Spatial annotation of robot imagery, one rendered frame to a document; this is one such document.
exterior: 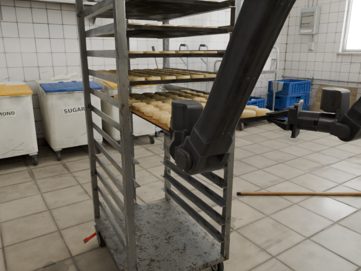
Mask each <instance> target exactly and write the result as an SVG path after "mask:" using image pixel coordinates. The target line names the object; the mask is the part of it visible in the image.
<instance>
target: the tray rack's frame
mask: <svg viewBox="0 0 361 271"><path fill-rule="evenodd" d="M75 3H76V15H77V28H78V40H79V47H80V59H81V71H82V83H83V96H84V108H85V120H86V132H87V139H88V151H89V164H90V176H91V188H92V200H93V212H94V220H95V223H96V225H93V226H94V228H95V230H96V232H97V233H98V232H100V233H101V235H102V237H103V239H104V241H105V244H106V246H107V248H108V250H109V252H110V254H111V257H112V259H113V261H114V263H115V265H116V267H117V269H118V271H128V269H127V253H126V252H125V250H124V248H123V246H122V244H121V242H120V241H119V239H118V237H117V235H116V234H115V232H114V230H113V228H112V226H111V225H110V223H109V221H108V220H107V218H106V216H105V214H102V215H100V208H99V195H98V182H97V168H96V155H95V142H94V135H93V121H92V108H91V95H90V82H89V69H88V55H87V48H86V35H85V21H84V8H83V0H75ZM169 50H170V40H169V39H163V51H169ZM139 206H140V207H141V208H142V209H140V210H136V211H134V216H135V220H136V221H137V223H138V224H139V225H140V227H141V228H142V231H138V232H136V233H135V238H136V240H137V241H138V243H139V244H140V246H141V247H142V249H143V251H141V252H137V253H136V257H137V259H138V260H139V262H140V264H141V266H142V267H143V269H144V270H143V271H200V270H203V269H205V268H208V267H211V266H213V267H214V268H215V269H216V264H219V263H221V262H223V261H224V256H223V255H222V254H221V246H220V245H219V244H218V243H217V242H216V241H215V240H214V239H212V238H211V237H210V236H209V235H208V234H207V233H206V232H205V231H204V230H203V229H202V228H201V227H200V226H199V225H198V224H197V223H195V222H194V221H193V220H192V219H191V218H190V217H189V216H188V215H187V214H186V213H185V212H184V211H183V210H182V209H181V208H180V207H178V206H177V205H176V204H175V203H174V202H173V201H172V200H171V198H170V197H169V196H168V195H167V194H166V193H165V199H161V200H158V201H154V202H150V203H146V204H141V205H139ZM97 240H98V242H99V234H98V235H97Z"/></svg>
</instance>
